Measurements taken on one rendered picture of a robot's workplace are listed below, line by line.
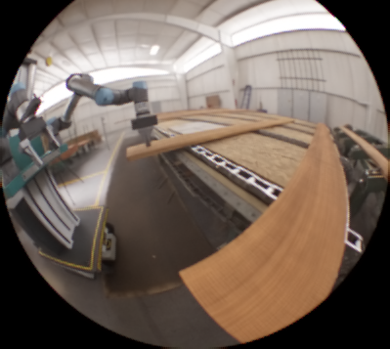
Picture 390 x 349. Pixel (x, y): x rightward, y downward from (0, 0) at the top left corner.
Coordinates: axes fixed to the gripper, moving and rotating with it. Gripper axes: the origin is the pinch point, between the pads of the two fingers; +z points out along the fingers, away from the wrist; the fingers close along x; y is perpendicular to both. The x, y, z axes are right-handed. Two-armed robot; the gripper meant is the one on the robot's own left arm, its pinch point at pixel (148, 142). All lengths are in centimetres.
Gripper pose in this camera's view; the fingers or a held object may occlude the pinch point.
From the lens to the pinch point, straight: 62.1
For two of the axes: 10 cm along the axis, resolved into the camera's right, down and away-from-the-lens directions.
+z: 0.8, 9.2, 4.0
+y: 4.9, 3.1, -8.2
